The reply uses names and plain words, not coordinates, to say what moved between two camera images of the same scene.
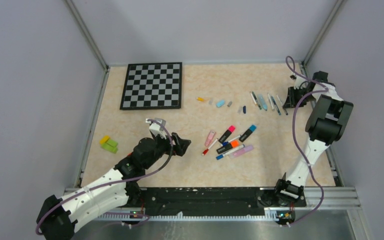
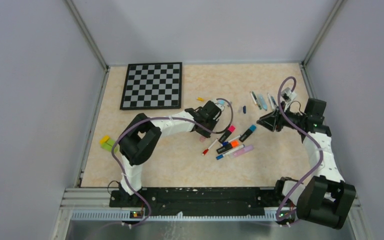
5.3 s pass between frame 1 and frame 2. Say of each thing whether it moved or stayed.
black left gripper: moved
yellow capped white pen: stayed
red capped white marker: stayed
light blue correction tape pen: stayed
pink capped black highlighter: stayed
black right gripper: moved
